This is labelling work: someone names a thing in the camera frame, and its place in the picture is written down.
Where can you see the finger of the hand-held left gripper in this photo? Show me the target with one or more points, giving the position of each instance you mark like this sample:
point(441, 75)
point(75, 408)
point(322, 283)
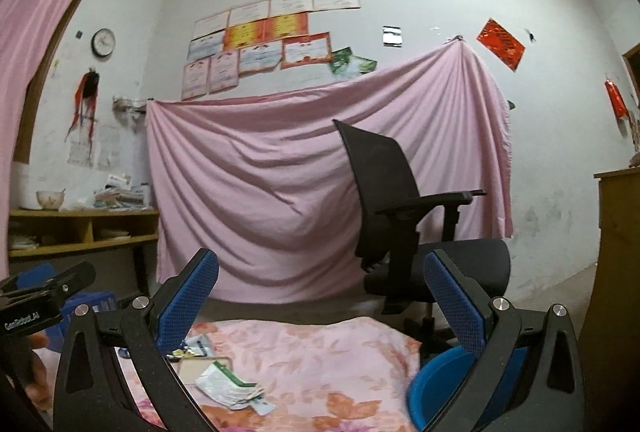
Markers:
point(75, 277)
point(32, 273)

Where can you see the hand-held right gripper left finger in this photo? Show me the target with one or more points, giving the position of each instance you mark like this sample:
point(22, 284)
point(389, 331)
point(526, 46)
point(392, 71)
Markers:
point(185, 302)

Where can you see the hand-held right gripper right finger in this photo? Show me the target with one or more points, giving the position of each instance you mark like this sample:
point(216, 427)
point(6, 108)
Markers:
point(452, 302)

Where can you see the brown cardboard piece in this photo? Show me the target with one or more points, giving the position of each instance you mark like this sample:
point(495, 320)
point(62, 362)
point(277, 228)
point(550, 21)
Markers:
point(192, 369)

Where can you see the blue plastic basin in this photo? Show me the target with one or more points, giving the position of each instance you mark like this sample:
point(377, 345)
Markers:
point(435, 392)

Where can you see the white green paper packet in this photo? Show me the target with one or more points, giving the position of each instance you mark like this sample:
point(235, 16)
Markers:
point(227, 384)

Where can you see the small blue white card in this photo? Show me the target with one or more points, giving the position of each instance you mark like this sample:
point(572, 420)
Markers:
point(263, 407)

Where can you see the person's left hand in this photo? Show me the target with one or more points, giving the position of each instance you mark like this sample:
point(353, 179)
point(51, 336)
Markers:
point(40, 362)

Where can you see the stack of papers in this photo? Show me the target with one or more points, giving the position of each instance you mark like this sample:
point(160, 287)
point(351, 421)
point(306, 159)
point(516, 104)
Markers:
point(24, 242)

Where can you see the wooden shelf unit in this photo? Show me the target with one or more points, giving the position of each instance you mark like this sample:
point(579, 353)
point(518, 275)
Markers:
point(100, 217)

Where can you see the ceramic bowl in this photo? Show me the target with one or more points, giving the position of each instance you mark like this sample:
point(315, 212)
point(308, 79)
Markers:
point(50, 200)

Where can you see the stack of books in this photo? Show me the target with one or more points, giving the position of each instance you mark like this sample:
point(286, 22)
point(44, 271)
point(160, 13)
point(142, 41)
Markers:
point(122, 194)

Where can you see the pink hanging sheet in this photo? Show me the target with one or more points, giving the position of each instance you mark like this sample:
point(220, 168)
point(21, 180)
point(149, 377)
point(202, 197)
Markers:
point(250, 187)

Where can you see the floral blanket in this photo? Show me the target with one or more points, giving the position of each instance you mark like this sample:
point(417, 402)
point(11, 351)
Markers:
point(325, 362)

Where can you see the black office chair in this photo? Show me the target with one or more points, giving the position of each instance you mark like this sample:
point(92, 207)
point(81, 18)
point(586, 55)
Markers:
point(375, 172)

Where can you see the red tassel ornament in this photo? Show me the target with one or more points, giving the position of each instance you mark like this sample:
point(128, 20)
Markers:
point(85, 102)

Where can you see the wooden cabinet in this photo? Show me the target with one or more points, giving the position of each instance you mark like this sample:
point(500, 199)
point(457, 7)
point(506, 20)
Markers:
point(620, 237)

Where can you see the green photo print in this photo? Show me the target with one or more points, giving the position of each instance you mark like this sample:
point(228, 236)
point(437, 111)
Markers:
point(364, 64)
point(340, 61)

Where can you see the red hanging bag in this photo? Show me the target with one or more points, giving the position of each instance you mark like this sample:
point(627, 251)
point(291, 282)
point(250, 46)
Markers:
point(616, 99)

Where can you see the pink curtain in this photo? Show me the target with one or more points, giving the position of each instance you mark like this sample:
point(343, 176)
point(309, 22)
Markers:
point(50, 12)

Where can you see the red paper poster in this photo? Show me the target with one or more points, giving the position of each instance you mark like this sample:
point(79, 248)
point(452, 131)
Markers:
point(500, 43)

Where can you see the white wall paper sheet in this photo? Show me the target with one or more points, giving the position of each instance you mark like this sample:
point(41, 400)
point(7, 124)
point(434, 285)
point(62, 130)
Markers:
point(81, 156)

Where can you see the metal wall rack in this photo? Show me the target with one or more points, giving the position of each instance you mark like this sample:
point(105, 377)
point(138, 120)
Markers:
point(130, 104)

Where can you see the round wall clock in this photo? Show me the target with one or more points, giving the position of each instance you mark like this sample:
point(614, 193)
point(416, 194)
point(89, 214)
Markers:
point(103, 42)

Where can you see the black white wall sticker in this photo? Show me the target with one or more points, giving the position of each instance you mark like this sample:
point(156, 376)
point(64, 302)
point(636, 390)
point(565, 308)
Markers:
point(392, 35)

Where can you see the group of wall certificates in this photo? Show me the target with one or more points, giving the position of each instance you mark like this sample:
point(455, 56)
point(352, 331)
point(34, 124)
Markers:
point(260, 37)

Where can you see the small black wall ornament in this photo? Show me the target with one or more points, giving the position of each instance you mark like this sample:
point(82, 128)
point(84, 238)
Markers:
point(530, 35)

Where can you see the wooden door frame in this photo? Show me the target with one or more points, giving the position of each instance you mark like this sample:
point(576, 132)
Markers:
point(632, 67)

